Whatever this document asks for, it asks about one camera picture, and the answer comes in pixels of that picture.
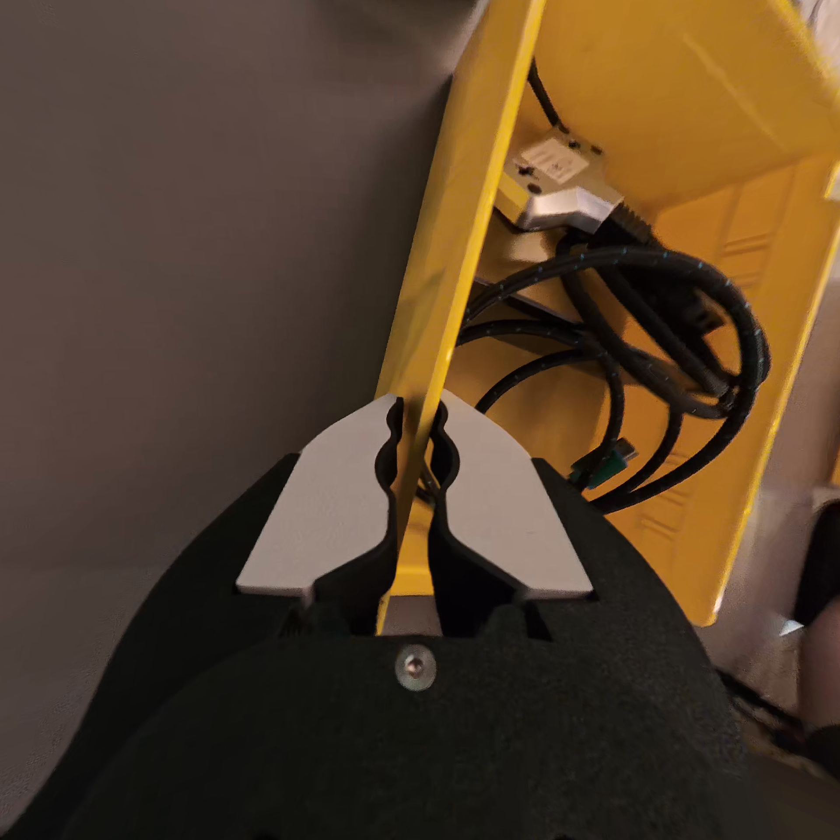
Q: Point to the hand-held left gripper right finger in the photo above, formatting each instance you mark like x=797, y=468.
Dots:
x=512, y=518

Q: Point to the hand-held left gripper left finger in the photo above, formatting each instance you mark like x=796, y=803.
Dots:
x=315, y=512

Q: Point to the silver hdmi port adapter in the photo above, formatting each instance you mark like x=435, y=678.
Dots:
x=564, y=203

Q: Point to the yellow plastic bin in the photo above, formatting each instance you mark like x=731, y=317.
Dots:
x=656, y=98

